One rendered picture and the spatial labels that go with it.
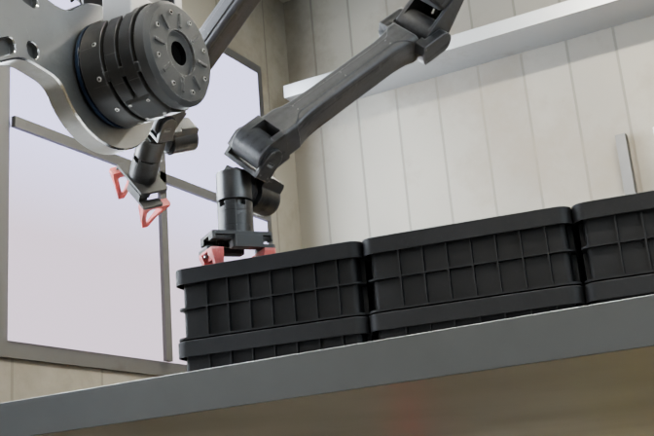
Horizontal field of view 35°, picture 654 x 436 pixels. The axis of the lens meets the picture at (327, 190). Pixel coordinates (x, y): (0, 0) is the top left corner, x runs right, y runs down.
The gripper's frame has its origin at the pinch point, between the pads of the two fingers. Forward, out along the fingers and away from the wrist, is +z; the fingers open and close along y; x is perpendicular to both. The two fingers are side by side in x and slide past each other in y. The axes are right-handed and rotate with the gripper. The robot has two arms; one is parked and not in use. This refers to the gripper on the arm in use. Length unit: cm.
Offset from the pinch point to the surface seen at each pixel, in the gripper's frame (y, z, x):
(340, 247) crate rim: -8.6, -2.5, 19.5
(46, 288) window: 0, -39, -175
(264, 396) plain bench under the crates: 20, 23, 60
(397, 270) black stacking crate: -15.1, 1.7, 24.1
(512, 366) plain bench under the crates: 5, 23, 79
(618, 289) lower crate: -36, 9, 45
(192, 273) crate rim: 8.5, -2.0, 3.3
